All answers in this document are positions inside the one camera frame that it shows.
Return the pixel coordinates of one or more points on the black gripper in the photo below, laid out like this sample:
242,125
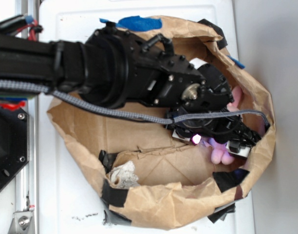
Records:
230,130

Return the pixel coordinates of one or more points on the pink plush bunny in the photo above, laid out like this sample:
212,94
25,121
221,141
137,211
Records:
219,152

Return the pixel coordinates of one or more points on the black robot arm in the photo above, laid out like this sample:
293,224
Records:
118,74

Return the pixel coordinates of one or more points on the brown paper bag bin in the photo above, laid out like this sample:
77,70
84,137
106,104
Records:
178,184

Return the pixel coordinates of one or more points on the crumpled white cloth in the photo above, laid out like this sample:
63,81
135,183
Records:
123,176

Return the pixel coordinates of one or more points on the white plastic tray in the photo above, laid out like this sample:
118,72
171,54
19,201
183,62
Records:
67,204

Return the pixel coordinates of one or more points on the aluminium frame rail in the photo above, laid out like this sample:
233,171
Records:
26,182

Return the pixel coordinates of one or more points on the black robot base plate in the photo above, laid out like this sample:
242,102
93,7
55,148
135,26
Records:
14,130

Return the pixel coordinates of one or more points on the metal corner bracket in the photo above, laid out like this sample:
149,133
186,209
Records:
22,223

